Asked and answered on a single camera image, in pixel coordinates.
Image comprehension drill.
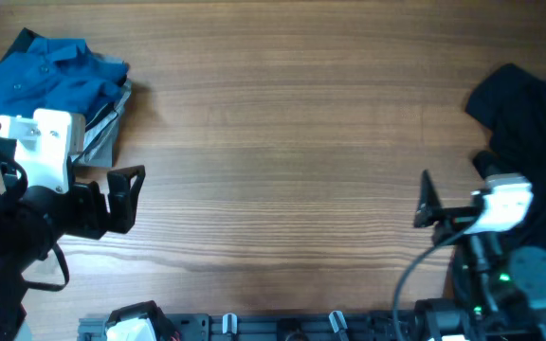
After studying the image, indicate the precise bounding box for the blue polo shirt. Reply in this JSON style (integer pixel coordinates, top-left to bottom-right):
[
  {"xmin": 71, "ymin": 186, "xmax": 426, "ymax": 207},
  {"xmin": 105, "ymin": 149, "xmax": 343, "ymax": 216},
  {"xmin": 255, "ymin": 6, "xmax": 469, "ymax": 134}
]
[{"xmin": 0, "ymin": 37, "xmax": 129, "ymax": 121}]

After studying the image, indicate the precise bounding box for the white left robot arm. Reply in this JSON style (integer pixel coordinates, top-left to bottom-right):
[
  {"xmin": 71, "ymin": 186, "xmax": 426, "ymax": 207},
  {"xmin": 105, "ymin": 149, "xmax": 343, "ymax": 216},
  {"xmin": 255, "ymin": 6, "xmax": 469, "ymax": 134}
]
[{"xmin": 0, "ymin": 153, "xmax": 146, "ymax": 340}]

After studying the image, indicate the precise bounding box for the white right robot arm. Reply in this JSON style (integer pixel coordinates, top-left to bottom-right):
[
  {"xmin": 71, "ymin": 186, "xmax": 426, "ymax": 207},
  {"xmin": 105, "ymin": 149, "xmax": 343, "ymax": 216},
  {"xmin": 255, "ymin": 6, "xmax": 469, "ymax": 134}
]
[{"xmin": 405, "ymin": 171, "xmax": 546, "ymax": 340}]

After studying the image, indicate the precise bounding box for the grey mesh garment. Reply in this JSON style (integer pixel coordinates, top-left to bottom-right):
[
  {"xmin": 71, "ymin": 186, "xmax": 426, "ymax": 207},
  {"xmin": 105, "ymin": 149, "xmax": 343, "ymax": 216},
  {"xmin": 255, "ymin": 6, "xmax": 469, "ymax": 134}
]
[{"xmin": 65, "ymin": 53, "xmax": 132, "ymax": 168}]

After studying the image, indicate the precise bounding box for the black garment pile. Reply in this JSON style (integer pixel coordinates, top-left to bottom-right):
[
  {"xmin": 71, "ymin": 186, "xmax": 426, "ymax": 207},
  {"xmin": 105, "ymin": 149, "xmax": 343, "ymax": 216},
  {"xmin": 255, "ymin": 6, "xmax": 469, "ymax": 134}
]
[{"xmin": 464, "ymin": 63, "xmax": 546, "ymax": 249}]

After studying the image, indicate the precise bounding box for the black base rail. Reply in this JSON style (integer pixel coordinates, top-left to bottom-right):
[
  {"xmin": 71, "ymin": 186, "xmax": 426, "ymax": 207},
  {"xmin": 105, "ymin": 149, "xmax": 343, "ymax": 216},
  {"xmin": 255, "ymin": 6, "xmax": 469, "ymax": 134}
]
[{"xmin": 76, "ymin": 310, "xmax": 445, "ymax": 341}]

